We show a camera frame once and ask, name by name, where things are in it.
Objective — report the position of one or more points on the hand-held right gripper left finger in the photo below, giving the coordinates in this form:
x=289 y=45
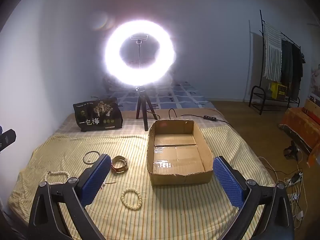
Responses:
x=96 y=180

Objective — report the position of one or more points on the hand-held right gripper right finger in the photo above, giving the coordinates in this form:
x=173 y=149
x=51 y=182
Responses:
x=228 y=183

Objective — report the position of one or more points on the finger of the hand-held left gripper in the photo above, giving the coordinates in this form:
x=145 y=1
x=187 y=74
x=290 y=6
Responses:
x=8 y=136

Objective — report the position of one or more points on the thin dark bangle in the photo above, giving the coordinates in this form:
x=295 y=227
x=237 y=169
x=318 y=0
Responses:
x=85 y=155

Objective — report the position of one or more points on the cardboard box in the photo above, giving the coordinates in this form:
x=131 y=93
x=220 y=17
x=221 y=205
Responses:
x=178 y=152

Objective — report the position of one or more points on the black printed snack bag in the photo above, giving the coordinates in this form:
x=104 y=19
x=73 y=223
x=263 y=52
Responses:
x=98 y=116

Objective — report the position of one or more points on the white power strip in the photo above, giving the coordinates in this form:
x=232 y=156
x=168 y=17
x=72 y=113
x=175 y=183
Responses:
x=293 y=197

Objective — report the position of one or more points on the beige checked blanket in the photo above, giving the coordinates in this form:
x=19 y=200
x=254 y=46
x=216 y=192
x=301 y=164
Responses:
x=135 y=125

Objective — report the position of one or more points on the black clamp device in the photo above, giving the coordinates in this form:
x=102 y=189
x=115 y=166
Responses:
x=291 y=151

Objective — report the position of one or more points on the yellow striped blanket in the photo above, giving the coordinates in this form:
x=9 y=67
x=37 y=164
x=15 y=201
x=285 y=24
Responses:
x=162 y=212

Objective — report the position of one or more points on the black tripod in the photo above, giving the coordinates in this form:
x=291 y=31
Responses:
x=143 y=105

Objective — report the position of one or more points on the orange cloth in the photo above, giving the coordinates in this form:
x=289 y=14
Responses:
x=300 y=127

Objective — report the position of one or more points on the black clothes rack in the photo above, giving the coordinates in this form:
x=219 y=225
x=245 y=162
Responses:
x=260 y=97

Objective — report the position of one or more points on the blue checked bedsheet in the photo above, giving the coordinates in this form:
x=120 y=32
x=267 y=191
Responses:
x=172 y=97

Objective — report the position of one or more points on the yellow box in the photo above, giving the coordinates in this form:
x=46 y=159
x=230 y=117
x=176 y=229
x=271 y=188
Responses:
x=278 y=90

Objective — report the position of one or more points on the flat cardboard carton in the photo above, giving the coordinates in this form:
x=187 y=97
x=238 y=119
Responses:
x=312 y=110

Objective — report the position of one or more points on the dark hanging clothes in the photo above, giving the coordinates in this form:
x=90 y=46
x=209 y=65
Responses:
x=291 y=67

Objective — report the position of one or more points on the white striped towel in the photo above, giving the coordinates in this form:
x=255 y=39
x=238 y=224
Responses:
x=272 y=55

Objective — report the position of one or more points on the phone holder with pole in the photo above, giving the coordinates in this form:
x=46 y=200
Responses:
x=139 y=38

